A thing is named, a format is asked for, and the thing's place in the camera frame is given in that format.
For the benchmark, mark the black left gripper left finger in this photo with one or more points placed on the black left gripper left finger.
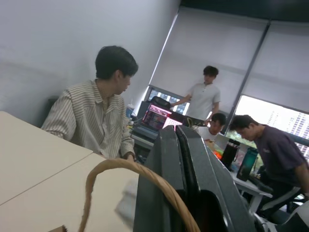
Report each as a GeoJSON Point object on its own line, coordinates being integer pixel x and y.
{"type": "Point", "coordinates": [157, 157]}

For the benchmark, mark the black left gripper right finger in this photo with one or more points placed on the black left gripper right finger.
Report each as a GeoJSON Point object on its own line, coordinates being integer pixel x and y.
{"type": "Point", "coordinates": [212, 174]}

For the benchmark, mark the orange and green toy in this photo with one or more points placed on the orange and green toy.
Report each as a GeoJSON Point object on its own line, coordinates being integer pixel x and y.
{"type": "Point", "coordinates": [218, 154]}

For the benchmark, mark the black drink bottle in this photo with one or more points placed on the black drink bottle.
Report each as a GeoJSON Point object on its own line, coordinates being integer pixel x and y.
{"type": "Point", "coordinates": [230, 153]}

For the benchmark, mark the dark teal drink bottle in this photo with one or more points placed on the dark teal drink bottle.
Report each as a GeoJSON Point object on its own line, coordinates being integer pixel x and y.
{"type": "Point", "coordinates": [247, 164]}

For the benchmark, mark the open laptop with pink screen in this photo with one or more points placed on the open laptop with pink screen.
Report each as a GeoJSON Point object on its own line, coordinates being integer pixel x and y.
{"type": "Point", "coordinates": [154, 118]}

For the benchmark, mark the white office desk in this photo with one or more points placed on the white office desk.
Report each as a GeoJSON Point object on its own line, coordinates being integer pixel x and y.
{"type": "Point", "coordinates": [251, 189]}

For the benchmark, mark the seated man in white t-shirt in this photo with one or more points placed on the seated man in white t-shirt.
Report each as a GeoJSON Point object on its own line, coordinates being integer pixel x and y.
{"type": "Point", "coordinates": [217, 125]}

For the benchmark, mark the white crumpled item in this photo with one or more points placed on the white crumpled item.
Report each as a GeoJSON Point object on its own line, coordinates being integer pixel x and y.
{"type": "Point", "coordinates": [126, 200]}

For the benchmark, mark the black office chair back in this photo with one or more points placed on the black office chair back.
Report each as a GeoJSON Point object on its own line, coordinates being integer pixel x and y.
{"type": "Point", "coordinates": [160, 101]}

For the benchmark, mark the man in purple t-shirt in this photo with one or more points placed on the man in purple t-shirt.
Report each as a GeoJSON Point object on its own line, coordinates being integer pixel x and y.
{"type": "Point", "coordinates": [277, 154]}

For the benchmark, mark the standing man in white shirt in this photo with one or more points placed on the standing man in white shirt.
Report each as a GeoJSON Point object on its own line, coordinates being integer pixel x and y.
{"type": "Point", "coordinates": [204, 101]}

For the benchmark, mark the man in striped shirt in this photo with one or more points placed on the man in striped shirt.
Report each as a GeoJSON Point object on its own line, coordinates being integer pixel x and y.
{"type": "Point", "coordinates": [91, 116]}

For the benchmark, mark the black and white office chair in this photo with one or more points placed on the black and white office chair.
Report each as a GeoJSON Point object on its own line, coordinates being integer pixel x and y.
{"type": "Point", "coordinates": [285, 215]}

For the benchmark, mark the white roller blind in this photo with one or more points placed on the white roller blind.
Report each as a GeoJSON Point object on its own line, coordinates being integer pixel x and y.
{"type": "Point", "coordinates": [207, 48]}
{"type": "Point", "coordinates": [280, 67]}

